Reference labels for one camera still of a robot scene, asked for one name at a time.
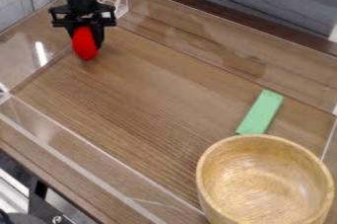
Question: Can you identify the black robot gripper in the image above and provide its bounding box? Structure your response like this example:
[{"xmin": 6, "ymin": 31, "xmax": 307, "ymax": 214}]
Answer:
[{"xmin": 49, "ymin": 0, "xmax": 116, "ymax": 48}]

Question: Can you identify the red plush strawberry toy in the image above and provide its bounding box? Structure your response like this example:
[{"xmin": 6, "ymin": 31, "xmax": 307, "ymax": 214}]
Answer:
[{"xmin": 72, "ymin": 27, "xmax": 97, "ymax": 60}]

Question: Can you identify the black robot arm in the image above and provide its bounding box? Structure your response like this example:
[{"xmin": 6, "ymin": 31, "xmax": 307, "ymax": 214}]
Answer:
[{"xmin": 49, "ymin": 0, "xmax": 116, "ymax": 48}]

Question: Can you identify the clear acrylic table barrier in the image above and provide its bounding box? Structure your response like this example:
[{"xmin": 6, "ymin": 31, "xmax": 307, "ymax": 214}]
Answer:
[{"xmin": 0, "ymin": 0, "xmax": 337, "ymax": 224}]

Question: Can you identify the green rectangular block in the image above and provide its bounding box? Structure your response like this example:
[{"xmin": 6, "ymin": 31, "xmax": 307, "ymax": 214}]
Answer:
[{"xmin": 236, "ymin": 90, "xmax": 283, "ymax": 135}]

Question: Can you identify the wooden bowl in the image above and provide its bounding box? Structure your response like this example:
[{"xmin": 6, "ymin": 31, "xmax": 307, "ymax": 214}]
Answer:
[{"xmin": 196, "ymin": 134, "xmax": 334, "ymax": 224}]

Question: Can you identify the clear acrylic corner bracket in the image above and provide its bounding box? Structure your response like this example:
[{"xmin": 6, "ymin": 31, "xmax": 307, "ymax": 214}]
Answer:
[{"xmin": 101, "ymin": 0, "xmax": 129, "ymax": 19}]

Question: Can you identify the black metal table frame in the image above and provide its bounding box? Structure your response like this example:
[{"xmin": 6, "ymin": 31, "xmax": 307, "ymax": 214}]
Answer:
[{"xmin": 0, "ymin": 175, "xmax": 77, "ymax": 224}]

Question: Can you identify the black cable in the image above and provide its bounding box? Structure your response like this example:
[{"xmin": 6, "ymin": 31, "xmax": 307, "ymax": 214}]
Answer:
[{"xmin": 0, "ymin": 210, "xmax": 12, "ymax": 224}]

